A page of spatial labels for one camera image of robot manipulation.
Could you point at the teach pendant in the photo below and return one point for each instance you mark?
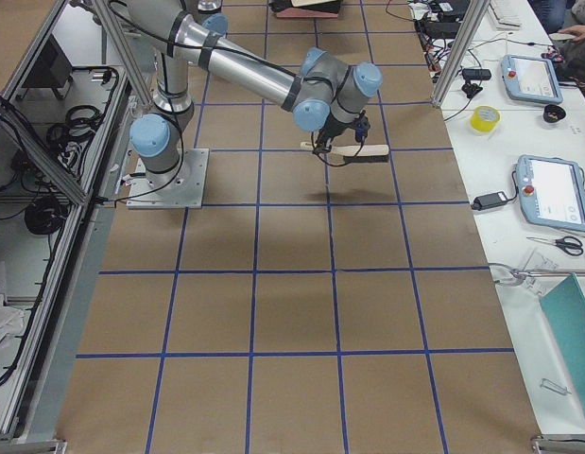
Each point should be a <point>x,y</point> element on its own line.
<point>530,79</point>
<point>551,192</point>

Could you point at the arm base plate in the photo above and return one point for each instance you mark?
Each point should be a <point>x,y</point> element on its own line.
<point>160,192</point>

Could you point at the black power adapter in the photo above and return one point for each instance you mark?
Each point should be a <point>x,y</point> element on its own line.
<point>490,201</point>

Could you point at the pink bin with black bag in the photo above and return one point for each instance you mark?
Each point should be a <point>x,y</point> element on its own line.
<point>297,9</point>

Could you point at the black handled scissors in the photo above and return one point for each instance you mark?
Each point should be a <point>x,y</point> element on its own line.
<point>569,245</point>

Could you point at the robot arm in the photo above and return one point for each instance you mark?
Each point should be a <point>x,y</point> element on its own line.
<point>326,97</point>

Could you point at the beige hand brush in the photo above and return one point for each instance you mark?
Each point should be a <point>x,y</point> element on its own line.
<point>345,155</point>

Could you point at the yellow tape roll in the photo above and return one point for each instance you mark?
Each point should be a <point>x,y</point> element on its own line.
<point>484,119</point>

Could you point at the lower teach pendant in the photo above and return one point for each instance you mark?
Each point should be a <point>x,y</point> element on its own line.
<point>551,192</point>

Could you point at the aluminium frame post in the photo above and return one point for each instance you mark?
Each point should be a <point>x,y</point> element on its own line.
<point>472,20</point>

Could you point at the small black bowl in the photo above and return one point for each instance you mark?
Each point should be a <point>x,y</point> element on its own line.
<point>553,114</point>

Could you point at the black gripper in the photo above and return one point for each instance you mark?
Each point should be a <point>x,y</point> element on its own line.
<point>331,129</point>

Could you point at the upper teach pendant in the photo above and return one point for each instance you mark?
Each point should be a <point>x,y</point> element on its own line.
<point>530,79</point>

